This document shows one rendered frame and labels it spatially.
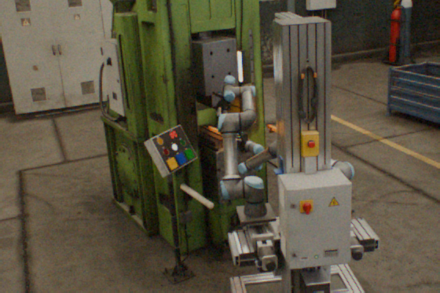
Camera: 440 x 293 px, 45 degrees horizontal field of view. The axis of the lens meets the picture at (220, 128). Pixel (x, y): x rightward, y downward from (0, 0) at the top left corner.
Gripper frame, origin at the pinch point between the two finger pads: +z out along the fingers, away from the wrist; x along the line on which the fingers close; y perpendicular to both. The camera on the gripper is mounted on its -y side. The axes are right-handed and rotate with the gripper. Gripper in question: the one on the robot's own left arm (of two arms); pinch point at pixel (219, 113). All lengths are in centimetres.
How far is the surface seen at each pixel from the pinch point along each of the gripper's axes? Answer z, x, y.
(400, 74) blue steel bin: 127, 391, -113
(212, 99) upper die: -1.0, 2.4, -15.7
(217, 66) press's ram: -23.1, 8.6, -27.0
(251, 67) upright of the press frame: -8, 50, -35
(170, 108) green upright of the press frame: 8.7, -27.4, -26.4
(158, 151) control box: 9, -56, 13
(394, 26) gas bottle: 225, 658, -335
